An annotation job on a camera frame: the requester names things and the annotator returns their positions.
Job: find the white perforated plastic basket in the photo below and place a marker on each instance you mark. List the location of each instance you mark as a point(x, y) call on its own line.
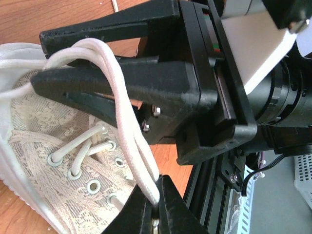
point(303, 177)

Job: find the light blue cable duct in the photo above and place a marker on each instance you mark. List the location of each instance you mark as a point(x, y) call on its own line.
point(239, 212)

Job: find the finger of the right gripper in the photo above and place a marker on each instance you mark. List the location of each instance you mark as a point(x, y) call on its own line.
point(151, 20)
point(112, 92)

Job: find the black aluminium frame rail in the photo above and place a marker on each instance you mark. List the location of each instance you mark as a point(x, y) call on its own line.
point(209, 186)

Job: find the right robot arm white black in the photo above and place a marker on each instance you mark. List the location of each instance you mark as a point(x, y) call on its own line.
point(190, 74)

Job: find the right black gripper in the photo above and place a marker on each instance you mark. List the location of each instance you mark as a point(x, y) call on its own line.
point(276, 115)

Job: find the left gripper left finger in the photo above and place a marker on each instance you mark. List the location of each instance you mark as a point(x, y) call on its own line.
point(135, 217)

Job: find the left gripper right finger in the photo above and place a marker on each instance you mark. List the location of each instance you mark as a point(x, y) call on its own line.
point(174, 216)

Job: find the white lace sneaker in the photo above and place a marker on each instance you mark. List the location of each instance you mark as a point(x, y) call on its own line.
point(73, 169)
point(115, 5)

